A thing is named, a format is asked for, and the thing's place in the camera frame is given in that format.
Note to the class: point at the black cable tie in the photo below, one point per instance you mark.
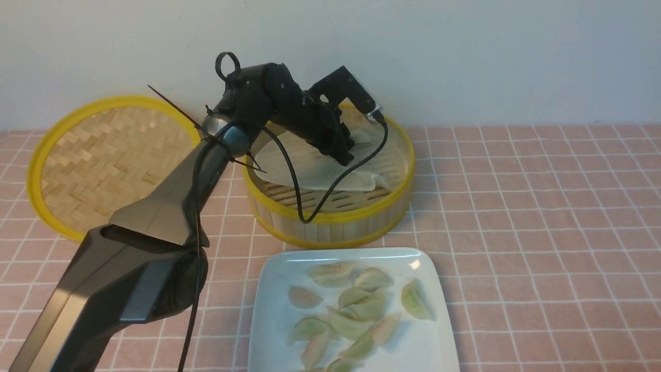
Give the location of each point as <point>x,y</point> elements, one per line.
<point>196,125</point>

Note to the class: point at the bamboo steamer lid yellow rim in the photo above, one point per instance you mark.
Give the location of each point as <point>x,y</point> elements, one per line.
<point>103,156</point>

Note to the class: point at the bamboo steamer basket yellow rim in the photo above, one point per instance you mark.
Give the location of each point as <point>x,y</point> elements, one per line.
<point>346,219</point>

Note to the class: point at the green dumpling top centre plate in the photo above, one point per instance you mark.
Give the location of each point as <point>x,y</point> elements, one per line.
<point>372,279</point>

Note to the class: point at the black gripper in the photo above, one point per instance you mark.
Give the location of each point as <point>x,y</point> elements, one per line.
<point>335,141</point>

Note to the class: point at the pale green dumpling middle plate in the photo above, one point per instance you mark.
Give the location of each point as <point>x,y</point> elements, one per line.
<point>347,326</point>

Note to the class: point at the pink dumpling lower right plate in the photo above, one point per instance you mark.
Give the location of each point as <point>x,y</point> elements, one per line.
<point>385,329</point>

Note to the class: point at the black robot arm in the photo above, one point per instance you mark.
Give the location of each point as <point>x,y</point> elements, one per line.
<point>148,263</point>

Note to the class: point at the white dumpling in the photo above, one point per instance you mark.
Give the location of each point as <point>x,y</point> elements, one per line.
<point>351,296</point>

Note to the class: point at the green dumpling lower centre plate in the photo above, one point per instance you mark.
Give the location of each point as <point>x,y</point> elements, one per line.
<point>360,349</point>

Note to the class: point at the white steamer liner paper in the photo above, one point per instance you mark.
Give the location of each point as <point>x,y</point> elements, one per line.
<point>317,172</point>

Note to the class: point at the green dumpling bottom edge plate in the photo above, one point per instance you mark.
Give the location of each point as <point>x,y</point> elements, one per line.
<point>344,365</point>

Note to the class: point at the pale dumpling top left plate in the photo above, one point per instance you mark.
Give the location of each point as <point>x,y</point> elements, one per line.
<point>332,275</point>

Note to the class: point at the pink dumpling left on plate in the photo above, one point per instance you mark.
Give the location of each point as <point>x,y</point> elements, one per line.
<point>303,298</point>

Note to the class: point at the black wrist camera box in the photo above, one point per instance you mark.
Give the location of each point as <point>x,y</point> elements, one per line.
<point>341,85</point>

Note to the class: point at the pink checked tablecloth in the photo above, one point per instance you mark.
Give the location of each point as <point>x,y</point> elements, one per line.
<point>546,241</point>

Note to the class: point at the green dumpling right on plate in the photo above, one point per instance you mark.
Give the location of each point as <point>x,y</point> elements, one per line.
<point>412,301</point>

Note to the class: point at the pink green dumpling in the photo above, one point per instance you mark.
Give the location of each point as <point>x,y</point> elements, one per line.
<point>315,350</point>

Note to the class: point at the white square plate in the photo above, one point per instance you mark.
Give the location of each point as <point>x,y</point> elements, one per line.
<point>418,345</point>

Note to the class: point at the green dumpling lower left plate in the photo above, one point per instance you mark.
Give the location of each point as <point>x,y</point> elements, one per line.
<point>309,327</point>

